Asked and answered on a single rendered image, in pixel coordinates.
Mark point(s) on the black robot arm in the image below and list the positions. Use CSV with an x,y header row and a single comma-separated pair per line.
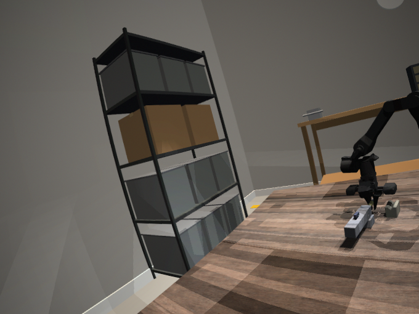
x,y
351,164

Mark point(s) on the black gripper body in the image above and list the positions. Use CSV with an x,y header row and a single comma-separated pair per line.
x,y
388,188

